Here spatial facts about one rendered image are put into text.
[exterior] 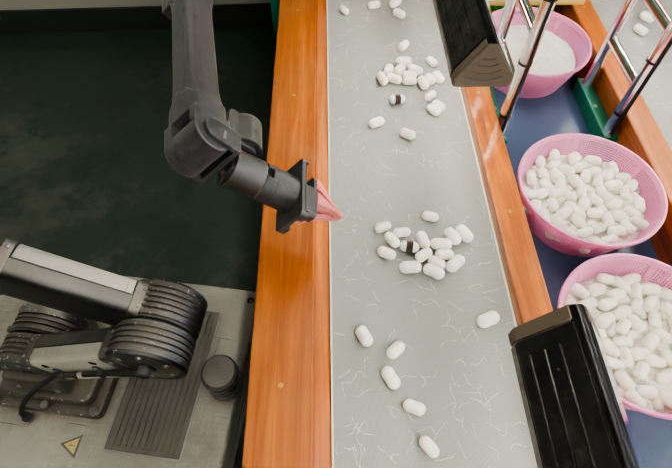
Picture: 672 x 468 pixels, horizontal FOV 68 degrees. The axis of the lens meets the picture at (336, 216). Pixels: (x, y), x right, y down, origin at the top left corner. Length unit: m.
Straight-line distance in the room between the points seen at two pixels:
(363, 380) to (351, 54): 0.77
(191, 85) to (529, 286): 0.60
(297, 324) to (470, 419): 0.29
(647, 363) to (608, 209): 0.30
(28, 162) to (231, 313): 1.39
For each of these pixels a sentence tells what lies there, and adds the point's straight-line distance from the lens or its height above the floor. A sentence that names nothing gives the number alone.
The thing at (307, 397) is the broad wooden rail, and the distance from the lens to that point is 0.75.
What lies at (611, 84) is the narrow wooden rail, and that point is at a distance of 1.28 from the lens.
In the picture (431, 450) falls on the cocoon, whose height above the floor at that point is 0.76.
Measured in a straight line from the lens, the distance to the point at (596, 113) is 1.27.
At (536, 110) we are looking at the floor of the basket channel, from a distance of 1.29.
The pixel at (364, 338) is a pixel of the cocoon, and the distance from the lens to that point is 0.79.
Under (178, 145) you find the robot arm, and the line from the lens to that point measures 0.66.
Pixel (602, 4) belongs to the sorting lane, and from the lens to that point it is 1.58.
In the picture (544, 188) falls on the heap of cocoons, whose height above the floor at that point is 0.74.
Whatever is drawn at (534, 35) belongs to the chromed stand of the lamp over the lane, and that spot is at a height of 0.96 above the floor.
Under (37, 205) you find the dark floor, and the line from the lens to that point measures 2.15.
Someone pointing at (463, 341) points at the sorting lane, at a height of 0.74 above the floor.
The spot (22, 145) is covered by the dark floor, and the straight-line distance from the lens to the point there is 2.40.
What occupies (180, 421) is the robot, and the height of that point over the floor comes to 0.48.
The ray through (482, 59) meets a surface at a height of 1.09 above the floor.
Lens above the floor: 1.49
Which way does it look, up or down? 55 degrees down
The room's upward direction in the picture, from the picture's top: straight up
